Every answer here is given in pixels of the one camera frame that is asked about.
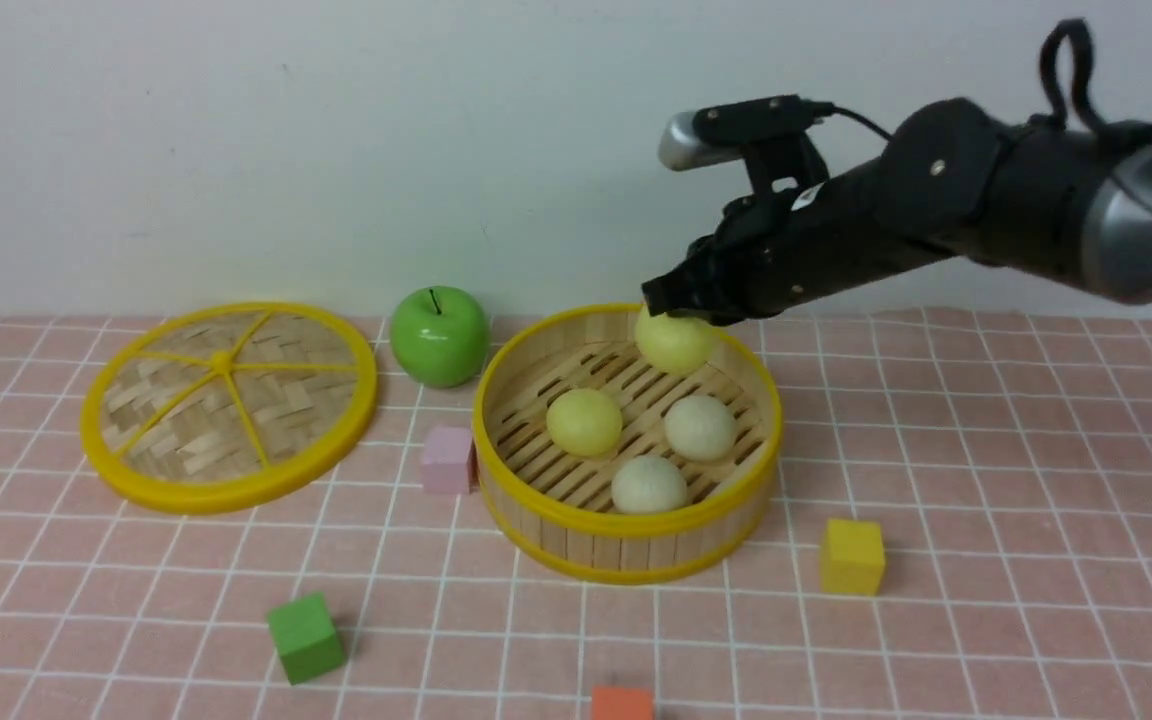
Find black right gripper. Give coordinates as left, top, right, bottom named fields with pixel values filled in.
left=643, top=97, right=1009, bottom=325

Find yellow pleated bun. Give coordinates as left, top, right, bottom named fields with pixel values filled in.
left=634, top=305, right=721, bottom=376

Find yellow smooth bun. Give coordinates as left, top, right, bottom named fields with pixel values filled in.
left=547, top=388, right=626, bottom=457

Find white pleated bun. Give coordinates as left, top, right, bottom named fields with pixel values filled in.
left=611, top=455, right=690, bottom=515

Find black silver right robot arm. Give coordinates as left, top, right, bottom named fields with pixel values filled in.
left=641, top=94, right=1152, bottom=327

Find yellow rimmed bamboo steamer tray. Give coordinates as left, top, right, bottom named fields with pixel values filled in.
left=472, top=304, right=783, bottom=585

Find yellow rimmed bamboo steamer lid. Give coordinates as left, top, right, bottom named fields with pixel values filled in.
left=79, top=302, right=380, bottom=515

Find green apple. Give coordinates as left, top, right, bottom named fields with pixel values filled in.
left=391, top=286, right=490, bottom=389

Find pink cube block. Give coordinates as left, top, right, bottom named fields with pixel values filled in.
left=420, top=425, right=477, bottom=495

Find yellow cube block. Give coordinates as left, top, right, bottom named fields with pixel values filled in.
left=819, top=518, right=887, bottom=597

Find pink grid tablecloth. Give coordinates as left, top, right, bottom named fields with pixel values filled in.
left=0, top=306, right=1152, bottom=719

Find orange cube block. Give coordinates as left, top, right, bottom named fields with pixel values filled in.
left=589, top=685, right=657, bottom=720

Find green cube block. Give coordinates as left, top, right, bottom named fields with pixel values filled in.
left=266, top=592, right=346, bottom=685

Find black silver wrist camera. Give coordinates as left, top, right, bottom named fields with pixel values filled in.
left=657, top=94, right=838, bottom=194

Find black camera cable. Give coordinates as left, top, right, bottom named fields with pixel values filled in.
left=811, top=18, right=1152, bottom=151

